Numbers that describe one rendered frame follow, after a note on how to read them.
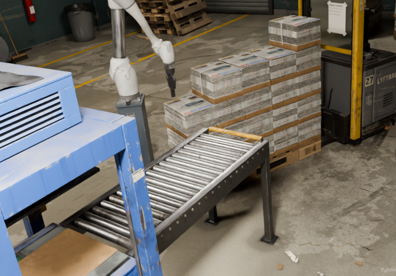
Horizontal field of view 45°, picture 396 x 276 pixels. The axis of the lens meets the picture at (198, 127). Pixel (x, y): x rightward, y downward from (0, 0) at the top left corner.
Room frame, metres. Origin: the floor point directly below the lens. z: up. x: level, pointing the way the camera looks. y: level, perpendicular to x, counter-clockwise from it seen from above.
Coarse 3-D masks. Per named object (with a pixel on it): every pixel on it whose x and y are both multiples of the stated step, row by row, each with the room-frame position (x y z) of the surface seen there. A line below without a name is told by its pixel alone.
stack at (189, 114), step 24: (192, 96) 3.82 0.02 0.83; (240, 96) 3.69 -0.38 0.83; (264, 96) 3.81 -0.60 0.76; (288, 96) 3.94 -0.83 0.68; (168, 120) 3.69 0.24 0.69; (192, 120) 3.45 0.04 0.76; (216, 120) 3.58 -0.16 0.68; (264, 120) 3.79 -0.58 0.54; (288, 120) 3.93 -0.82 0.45; (288, 144) 3.93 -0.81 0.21
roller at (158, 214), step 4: (112, 196) 2.39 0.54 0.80; (116, 196) 2.38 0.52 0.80; (108, 200) 2.38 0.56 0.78; (112, 200) 2.37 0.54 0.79; (116, 200) 2.35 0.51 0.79; (120, 200) 2.34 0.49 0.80; (116, 204) 2.34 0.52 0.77; (120, 204) 2.32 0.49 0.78; (152, 208) 2.22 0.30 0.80; (152, 212) 2.18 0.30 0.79; (156, 212) 2.17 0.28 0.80; (160, 212) 2.16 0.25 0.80; (156, 216) 2.15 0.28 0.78; (160, 216) 2.14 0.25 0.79; (164, 216) 2.12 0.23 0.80; (168, 216) 2.12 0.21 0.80; (160, 220) 2.13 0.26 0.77
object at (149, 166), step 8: (192, 136) 3.08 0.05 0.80; (184, 144) 2.96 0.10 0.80; (168, 152) 2.87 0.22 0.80; (176, 152) 2.89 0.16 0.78; (160, 160) 2.76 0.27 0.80; (144, 168) 2.68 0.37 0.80; (152, 168) 2.69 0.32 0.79; (112, 192) 2.43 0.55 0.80; (96, 200) 2.37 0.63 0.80; (88, 208) 2.29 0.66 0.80; (72, 216) 2.22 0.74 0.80; (80, 216) 2.23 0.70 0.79; (64, 224) 2.16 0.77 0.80; (72, 224) 2.18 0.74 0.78; (80, 232) 2.21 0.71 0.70
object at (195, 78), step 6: (198, 66) 3.90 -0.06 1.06; (204, 66) 3.88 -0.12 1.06; (210, 66) 3.87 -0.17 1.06; (216, 66) 3.85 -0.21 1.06; (192, 72) 3.86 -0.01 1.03; (198, 72) 3.77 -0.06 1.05; (192, 78) 3.87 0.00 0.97; (198, 78) 3.77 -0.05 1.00; (192, 84) 3.87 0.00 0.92; (198, 84) 3.77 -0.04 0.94; (198, 90) 3.79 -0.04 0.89
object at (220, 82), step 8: (208, 72) 3.72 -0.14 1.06; (216, 72) 3.68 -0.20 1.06; (224, 72) 3.66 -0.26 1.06; (232, 72) 3.65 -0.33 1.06; (240, 72) 3.68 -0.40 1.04; (208, 80) 3.63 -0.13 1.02; (216, 80) 3.57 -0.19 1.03; (224, 80) 3.61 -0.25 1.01; (232, 80) 3.65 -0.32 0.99; (240, 80) 3.69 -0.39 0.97; (208, 88) 3.63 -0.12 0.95; (216, 88) 3.58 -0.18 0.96; (224, 88) 3.61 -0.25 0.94; (232, 88) 3.65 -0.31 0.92; (240, 88) 3.69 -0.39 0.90; (208, 96) 3.64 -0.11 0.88; (216, 96) 3.58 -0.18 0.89
